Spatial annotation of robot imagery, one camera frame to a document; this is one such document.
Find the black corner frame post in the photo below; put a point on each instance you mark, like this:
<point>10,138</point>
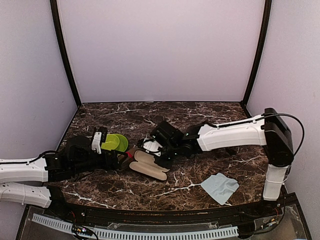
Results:
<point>63,51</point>
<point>258,52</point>

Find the green bowl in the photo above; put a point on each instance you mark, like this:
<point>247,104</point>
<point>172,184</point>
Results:
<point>112,142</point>

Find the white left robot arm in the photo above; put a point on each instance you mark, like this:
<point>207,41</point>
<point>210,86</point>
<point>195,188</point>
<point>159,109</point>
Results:
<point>16,173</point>

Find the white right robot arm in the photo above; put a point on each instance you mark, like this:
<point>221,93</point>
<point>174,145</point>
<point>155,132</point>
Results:
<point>268,129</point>

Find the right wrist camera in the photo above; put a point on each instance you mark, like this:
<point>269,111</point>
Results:
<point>150,146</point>

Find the white slotted cable duct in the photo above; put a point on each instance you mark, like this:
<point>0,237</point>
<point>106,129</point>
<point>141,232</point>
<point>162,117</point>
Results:
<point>98,233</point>

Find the plaid brown glasses case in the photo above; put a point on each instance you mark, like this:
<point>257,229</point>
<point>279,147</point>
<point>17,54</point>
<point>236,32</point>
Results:
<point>144,163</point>

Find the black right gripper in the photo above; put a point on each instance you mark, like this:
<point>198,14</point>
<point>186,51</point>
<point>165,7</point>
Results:
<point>166,164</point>

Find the black corner frame post right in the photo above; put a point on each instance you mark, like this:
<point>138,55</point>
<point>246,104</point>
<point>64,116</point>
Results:
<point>258,52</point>

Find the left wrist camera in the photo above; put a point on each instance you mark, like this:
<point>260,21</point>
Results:
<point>99,136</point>

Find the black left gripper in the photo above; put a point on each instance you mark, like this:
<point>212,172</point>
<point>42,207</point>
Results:
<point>114,164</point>

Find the black corner frame post left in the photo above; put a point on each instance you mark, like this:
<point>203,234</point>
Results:
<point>63,51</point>

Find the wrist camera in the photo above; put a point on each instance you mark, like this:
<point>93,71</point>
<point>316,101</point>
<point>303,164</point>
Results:
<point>150,146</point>
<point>99,136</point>

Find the blue cleaning cloth right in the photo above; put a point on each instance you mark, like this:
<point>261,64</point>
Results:
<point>220,187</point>

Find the green plate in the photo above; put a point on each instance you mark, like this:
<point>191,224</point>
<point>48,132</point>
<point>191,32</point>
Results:
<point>123,143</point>

